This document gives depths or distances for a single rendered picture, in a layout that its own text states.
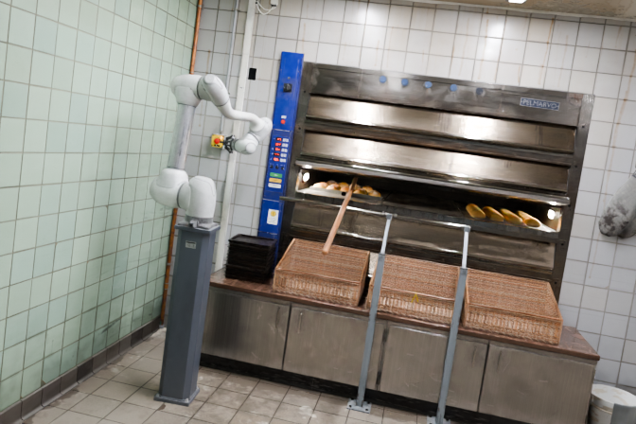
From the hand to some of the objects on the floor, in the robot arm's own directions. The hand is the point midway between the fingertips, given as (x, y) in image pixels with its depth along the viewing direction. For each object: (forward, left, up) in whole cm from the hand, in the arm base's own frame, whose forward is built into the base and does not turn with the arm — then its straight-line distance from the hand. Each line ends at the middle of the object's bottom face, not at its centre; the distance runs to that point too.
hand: (223, 142), depth 393 cm
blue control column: (+44, +110, -146) cm, 188 cm away
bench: (+129, -19, -146) cm, 196 cm away
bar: (+110, -39, -146) cm, 187 cm away
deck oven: (+141, +104, -146) cm, 228 cm away
